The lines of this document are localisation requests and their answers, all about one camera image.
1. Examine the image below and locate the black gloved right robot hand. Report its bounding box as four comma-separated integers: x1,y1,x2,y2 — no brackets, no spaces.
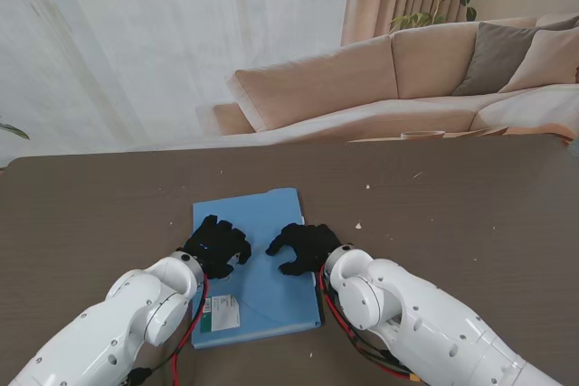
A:
264,222,343,277

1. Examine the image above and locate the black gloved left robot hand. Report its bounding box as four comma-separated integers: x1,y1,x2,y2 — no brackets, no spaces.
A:
177,214,252,281

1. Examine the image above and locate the blue plastic file folder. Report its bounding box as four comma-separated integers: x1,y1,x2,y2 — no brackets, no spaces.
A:
191,186,325,351

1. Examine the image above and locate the beige fabric sofa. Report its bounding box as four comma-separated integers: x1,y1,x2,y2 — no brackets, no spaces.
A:
212,13,579,137

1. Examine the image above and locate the brown cardboard sheet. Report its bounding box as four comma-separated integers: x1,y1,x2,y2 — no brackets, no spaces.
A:
442,126,508,137

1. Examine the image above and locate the white sheer curtain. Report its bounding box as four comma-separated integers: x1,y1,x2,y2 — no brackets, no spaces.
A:
0,0,356,156

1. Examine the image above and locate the dark green plant leaf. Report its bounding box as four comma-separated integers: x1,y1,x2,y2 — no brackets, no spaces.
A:
0,117,31,141

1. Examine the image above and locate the grey sofa cushion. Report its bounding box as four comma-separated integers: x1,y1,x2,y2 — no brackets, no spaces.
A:
451,20,539,97

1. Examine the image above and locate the beige sofa cushion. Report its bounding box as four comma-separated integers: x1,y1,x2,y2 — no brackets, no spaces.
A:
497,27,579,93

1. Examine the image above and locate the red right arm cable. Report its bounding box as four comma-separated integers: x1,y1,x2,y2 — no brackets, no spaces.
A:
318,263,421,383

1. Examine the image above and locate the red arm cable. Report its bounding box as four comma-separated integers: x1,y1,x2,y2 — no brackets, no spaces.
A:
171,273,212,386
318,263,421,383

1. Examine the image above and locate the red left arm cable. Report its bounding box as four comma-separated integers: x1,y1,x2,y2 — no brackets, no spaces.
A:
171,273,212,386

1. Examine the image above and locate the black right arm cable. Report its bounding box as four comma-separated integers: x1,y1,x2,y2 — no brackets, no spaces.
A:
321,295,406,373

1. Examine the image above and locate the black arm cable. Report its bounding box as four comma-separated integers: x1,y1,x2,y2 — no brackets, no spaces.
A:
126,304,203,385
321,295,406,373

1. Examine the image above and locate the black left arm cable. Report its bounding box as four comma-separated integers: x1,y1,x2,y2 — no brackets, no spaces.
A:
126,304,203,385

